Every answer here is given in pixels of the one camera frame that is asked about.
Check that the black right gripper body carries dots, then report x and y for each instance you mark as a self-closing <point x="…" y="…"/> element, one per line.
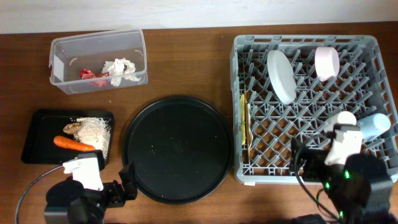
<point x="316" y="168"/>

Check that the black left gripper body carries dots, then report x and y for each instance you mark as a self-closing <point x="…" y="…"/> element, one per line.
<point x="112" y="196"/>

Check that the white cup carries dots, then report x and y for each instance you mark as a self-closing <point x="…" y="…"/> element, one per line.
<point x="343" y="117"/>

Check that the rice and food scraps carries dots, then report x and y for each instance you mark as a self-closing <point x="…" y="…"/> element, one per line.
<point x="91" y="131"/>

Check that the light blue cup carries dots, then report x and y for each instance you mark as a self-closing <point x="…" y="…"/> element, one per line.
<point x="374" y="125"/>

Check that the orange carrot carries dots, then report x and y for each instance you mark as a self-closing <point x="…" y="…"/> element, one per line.
<point x="67" y="143"/>

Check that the white plastic fork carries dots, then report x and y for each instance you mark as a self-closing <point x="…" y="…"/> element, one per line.
<point x="248" y="125"/>

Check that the yellow plastic knife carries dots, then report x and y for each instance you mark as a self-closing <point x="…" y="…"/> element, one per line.
<point x="242" y="125"/>

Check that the grey plate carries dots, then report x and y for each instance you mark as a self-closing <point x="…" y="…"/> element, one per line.
<point x="281" y="76"/>

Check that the wooden chopstick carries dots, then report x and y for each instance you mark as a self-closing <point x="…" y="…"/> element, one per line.
<point x="245" y="93"/>

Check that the white napkin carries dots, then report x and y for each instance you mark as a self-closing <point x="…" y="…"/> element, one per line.
<point x="120" y="69"/>

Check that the red snack wrapper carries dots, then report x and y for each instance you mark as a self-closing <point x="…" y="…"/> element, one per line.
<point x="86" y="74"/>

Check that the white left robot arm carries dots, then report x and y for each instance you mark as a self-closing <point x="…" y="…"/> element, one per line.
<point x="83" y="197"/>

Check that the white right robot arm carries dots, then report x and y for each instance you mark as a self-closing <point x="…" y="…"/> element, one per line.
<point x="357" y="183"/>

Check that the grey dishwasher rack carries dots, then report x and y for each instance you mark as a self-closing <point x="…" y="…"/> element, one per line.
<point x="361" y="87"/>

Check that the round black tray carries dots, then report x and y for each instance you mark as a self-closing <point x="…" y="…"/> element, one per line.
<point x="181" y="148"/>

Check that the rectangular black tray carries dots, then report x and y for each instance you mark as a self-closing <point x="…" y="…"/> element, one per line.
<point x="45" y="124"/>

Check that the clear plastic bin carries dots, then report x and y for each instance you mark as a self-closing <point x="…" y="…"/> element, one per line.
<point x="69" y="55"/>

